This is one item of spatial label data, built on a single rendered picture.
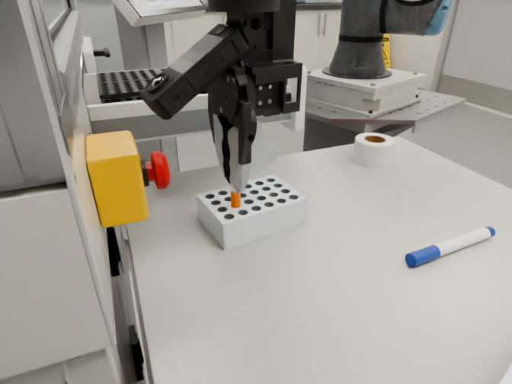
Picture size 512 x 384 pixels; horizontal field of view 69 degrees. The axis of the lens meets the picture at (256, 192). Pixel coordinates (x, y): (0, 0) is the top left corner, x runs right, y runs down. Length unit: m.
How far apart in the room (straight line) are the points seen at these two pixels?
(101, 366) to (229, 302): 0.13
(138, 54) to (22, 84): 1.35
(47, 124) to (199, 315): 0.23
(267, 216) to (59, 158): 0.29
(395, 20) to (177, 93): 0.75
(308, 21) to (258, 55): 3.67
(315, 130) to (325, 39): 3.12
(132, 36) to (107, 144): 1.21
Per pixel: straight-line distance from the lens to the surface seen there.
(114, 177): 0.35
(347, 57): 1.06
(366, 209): 0.56
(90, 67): 0.87
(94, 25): 2.27
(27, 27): 0.22
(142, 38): 1.55
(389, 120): 0.97
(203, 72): 0.37
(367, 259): 0.46
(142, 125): 0.59
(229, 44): 0.38
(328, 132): 1.09
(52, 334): 0.31
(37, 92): 0.22
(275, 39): 0.41
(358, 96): 0.98
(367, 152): 0.68
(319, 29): 4.11
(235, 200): 0.46
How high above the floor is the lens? 1.04
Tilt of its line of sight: 29 degrees down
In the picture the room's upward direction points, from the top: straight up
